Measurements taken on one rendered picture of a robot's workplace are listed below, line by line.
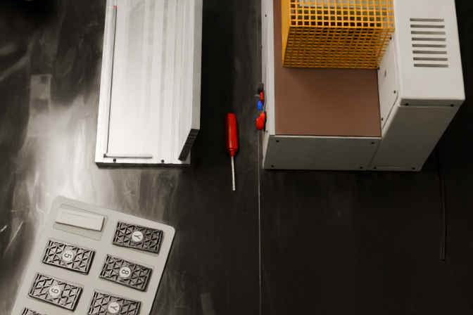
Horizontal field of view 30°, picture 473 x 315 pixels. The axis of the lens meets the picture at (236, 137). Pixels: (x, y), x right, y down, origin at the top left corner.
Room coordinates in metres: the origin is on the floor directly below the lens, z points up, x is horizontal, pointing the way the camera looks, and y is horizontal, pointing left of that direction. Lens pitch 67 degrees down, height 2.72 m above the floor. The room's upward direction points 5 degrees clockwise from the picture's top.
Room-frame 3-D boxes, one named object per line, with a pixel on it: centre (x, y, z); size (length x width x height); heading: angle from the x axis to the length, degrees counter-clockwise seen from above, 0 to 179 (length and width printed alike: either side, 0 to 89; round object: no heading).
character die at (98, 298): (0.37, 0.22, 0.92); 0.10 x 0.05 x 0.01; 82
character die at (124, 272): (0.45, 0.20, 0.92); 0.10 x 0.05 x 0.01; 78
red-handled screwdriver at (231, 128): (0.74, 0.01, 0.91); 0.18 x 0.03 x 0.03; 8
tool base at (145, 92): (0.91, 0.22, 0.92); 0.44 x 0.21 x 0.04; 5
